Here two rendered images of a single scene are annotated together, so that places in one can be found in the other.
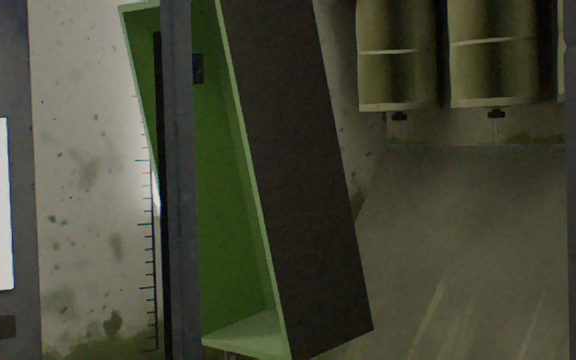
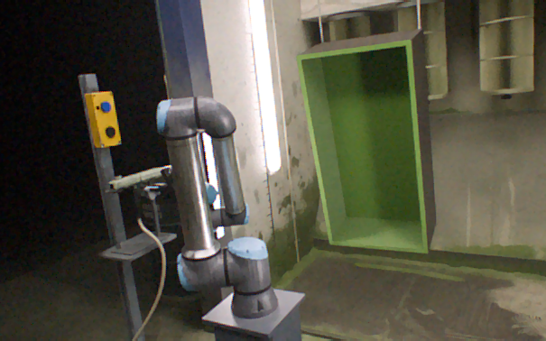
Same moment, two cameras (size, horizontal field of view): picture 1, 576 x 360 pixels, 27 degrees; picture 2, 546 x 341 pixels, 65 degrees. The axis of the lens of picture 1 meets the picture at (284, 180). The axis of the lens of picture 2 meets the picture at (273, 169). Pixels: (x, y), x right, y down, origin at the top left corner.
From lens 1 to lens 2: 2.59 m
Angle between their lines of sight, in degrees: 25
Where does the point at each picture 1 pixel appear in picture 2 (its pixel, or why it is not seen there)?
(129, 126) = (254, 127)
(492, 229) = not seen: hidden behind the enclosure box
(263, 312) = (347, 218)
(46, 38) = (218, 79)
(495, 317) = (442, 199)
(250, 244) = (340, 185)
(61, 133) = not seen: hidden behind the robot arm
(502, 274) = (437, 179)
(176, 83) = not seen: outside the picture
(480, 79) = (430, 86)
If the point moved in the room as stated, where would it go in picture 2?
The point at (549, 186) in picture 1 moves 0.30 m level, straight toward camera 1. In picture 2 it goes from (447, 133) to (471, 138)
